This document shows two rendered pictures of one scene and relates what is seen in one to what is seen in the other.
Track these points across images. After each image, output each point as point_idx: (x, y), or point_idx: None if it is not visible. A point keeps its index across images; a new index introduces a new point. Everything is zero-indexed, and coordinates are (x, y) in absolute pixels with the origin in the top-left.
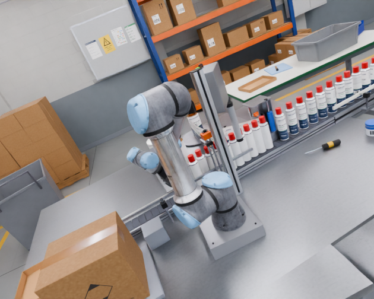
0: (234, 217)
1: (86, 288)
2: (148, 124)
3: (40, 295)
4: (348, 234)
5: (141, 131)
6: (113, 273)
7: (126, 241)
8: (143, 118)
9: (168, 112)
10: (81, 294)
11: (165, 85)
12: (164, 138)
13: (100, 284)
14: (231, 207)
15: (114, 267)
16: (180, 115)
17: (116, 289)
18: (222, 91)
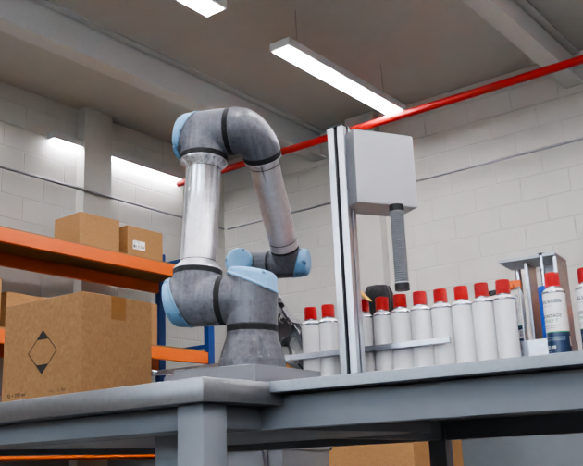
0: (236, 343)
1: (38, 333)
2: (179, 141)
3: (6, 315)
4: (311, 384)
5: (173, 150)
6: (65, 327)
7: (119, 330)
8: (174, 129)
9: (210, 134)
10: (31, 340)
11: (229, 107)
12: (192, 165)
13: (49, 337)
14: (240, 324)
15: (68, 318)
16: (250, 163)
17: (57, 358)
18: (381, 176)
